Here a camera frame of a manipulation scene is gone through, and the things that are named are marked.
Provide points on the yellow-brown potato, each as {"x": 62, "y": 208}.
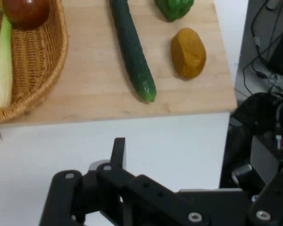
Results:
{"x": 188, "y": 54}

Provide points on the green bell pepper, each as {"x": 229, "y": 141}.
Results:
{"x": 174, "y": 9}

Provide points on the black equipment stand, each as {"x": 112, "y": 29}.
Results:
{"x": 254, "y": 110}

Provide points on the dark green cucumber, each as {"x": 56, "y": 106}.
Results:
{"x": 132, "y": 51}

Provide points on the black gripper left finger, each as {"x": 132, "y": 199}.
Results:
{"x": 68, "y": 200}

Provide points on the pale green celery stalk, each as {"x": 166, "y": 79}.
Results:
{"x": 2, "y": 70}

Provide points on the woven wicker basket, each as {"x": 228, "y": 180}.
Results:
{"x": 37, "y": 58}

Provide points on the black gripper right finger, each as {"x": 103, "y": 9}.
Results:
{"x": 276, "y": 202}

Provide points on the bamboo cutting board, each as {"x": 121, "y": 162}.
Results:
{"x": 96, "y": 70}

